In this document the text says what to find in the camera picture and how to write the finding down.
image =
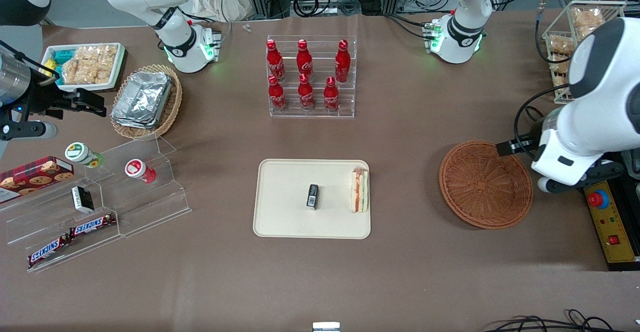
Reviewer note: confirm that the clear acrylic bottle rack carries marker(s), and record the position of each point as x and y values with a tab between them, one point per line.
320	113

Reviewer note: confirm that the red cup with white lid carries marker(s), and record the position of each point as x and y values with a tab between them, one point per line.
135	168

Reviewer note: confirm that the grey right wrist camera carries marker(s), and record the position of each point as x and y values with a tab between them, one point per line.
30	130

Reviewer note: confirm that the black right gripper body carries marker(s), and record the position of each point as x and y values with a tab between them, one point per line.
39	99

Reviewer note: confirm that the white rectangular snack tray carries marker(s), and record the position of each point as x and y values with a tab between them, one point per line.
95	87

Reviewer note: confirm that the black and white small box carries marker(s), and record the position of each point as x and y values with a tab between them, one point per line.
82	199

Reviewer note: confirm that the stacked foil containers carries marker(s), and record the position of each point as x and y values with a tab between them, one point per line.
142	99

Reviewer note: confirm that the round brown wicker basket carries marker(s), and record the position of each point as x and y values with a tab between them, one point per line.
480	187

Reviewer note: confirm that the red emergency stop button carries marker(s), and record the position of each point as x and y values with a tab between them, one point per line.
597	199

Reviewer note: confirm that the yellow snack packet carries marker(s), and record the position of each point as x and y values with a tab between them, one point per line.
49	69

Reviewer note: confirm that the red cola bottle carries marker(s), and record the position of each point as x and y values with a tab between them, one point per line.
342	64
331	97
306	95
304	64
275	64
276	96

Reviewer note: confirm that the beige plastic tray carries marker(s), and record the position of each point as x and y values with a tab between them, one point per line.
285	212

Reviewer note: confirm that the green cup with sunflower lid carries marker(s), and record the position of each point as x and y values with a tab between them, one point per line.
77	152

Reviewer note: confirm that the oval tan wicker basket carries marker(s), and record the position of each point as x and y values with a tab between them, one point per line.
172	106

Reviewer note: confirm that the teal snack packet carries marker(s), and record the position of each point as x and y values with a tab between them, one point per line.
62	55

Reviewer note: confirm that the red plaid cookie box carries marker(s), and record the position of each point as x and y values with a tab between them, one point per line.
35	177

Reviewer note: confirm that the white box at table edge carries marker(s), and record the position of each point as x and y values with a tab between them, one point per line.
326	327

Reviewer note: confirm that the clear acrylic stepped stand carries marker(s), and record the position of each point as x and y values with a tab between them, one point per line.
150	207

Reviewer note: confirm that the triangle sandwich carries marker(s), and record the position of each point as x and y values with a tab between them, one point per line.
359	192

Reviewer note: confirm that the snickers chocolate bar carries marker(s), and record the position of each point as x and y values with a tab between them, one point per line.
92	225
47	252

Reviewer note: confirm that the bagged rice crackers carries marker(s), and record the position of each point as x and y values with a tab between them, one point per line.
90	64

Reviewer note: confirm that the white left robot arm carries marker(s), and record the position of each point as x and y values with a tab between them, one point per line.
610	96

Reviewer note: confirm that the bagged bread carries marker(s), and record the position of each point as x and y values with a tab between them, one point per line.
559	74
561	46
587	21

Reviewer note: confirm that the yellow control panel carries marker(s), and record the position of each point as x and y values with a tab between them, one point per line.
615	222

